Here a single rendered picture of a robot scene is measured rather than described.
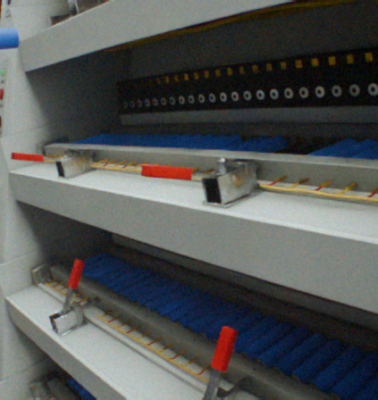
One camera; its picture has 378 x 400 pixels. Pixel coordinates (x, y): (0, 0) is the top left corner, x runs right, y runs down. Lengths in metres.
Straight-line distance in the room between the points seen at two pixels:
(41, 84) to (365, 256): 0.60
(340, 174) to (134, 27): 0.25
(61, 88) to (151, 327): 0.41
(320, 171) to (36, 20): 0.54
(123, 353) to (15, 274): 0.29
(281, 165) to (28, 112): 0.48
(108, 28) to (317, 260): 0.34
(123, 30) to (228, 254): 0.26
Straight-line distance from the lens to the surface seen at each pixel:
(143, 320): 0.56
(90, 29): 0.56
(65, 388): 0.81
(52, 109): 0.78
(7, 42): 0.43
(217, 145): 0.50
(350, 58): 0.48
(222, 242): 0.36
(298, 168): 0.36
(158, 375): 0.50
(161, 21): 0.46
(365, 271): 0.29
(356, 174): 0.33
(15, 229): 0.77
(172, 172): 0.33
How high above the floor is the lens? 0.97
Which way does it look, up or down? 4 degrees down
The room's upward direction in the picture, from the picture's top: 4 degrees clockwise
